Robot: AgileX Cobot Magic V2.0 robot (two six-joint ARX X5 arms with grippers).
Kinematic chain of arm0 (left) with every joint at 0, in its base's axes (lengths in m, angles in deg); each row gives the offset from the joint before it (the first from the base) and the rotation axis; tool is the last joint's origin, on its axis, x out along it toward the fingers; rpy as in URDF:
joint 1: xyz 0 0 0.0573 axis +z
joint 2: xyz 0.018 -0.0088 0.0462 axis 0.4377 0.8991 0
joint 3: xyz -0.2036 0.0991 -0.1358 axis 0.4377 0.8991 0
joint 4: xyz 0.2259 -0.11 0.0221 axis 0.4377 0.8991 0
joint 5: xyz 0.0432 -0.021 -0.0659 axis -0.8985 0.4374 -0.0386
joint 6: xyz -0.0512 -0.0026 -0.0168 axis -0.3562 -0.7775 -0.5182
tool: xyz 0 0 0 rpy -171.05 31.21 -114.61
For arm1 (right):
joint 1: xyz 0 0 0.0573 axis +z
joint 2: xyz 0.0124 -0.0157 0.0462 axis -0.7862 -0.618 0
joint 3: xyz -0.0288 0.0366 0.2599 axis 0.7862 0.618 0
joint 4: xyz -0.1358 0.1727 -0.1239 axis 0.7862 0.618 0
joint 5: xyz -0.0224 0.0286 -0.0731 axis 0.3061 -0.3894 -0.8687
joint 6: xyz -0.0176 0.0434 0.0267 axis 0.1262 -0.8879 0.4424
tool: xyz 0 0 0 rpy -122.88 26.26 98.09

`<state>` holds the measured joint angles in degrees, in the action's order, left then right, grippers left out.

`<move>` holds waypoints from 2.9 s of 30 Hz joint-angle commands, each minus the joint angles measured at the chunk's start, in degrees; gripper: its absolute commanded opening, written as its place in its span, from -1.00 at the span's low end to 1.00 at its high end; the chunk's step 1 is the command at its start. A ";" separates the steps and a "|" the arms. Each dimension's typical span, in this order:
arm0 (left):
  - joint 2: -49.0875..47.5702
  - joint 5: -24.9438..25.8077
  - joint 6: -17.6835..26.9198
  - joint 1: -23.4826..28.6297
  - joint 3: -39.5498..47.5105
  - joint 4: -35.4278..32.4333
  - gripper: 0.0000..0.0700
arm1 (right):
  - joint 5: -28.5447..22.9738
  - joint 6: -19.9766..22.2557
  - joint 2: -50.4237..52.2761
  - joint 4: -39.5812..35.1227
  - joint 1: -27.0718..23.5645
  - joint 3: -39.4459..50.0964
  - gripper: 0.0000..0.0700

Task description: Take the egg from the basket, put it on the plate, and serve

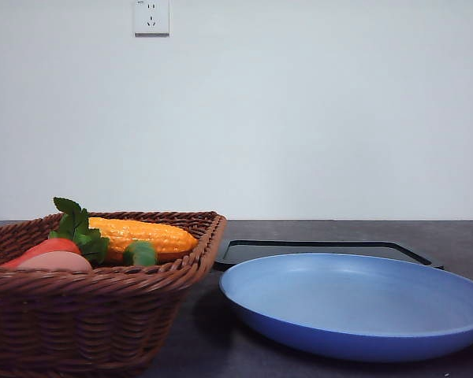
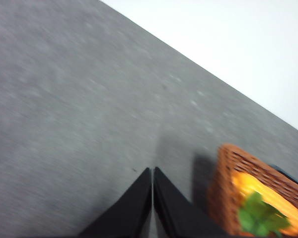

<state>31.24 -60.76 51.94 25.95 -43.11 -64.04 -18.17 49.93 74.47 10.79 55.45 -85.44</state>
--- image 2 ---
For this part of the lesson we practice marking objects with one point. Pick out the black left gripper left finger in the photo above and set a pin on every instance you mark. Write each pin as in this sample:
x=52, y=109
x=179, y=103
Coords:
x=129, y=216

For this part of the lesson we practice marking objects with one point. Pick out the brown wicker basket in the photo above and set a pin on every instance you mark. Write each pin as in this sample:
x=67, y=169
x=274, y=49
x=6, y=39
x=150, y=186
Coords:
x=221, y=206

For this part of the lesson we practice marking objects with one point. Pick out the yellow toy corn cob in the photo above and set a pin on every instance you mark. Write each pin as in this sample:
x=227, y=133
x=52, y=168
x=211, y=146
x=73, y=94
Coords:
x=244, y=184

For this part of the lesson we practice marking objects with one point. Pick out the orange toy carrot with leaves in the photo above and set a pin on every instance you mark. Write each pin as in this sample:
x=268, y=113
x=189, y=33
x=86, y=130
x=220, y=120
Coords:
x=260, y=219

